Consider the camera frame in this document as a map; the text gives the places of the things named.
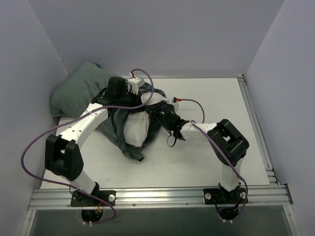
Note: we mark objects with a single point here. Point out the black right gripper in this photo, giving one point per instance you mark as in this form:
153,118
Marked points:
152,108

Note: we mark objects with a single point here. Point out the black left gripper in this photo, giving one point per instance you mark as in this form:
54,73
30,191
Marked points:
131,99

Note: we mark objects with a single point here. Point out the white pillow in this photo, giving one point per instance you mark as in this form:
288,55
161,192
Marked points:
137,124

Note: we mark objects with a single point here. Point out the grey green pillowcase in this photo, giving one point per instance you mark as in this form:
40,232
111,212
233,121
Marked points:
72,96

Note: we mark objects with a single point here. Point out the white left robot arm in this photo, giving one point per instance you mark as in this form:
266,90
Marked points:
63,152

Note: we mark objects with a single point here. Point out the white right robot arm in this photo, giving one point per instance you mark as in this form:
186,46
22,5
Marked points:
229,145

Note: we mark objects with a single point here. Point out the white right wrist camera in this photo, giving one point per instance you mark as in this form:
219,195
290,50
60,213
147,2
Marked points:
175,103

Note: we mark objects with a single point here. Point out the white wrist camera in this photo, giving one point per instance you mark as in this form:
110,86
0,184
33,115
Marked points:
175,103
134,84

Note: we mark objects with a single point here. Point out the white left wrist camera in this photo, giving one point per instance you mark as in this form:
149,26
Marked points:
134,84

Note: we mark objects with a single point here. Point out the aluminium back rail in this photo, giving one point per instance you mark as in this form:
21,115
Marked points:
197,77

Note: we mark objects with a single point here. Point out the aluminium rail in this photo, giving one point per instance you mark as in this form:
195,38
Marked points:
197,77
53,199
257,132

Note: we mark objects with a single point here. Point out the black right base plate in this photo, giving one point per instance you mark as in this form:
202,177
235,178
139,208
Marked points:
220,196

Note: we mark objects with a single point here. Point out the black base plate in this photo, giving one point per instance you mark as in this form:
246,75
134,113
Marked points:
82,200
220,196

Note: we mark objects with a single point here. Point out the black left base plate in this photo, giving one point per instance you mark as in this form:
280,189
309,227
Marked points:
82,200

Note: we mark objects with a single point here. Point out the aluminium right side rail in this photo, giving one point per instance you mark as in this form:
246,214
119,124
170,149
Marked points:
257,132

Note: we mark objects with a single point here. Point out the aluminium front rail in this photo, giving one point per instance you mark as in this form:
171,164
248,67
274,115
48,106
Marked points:
53,199

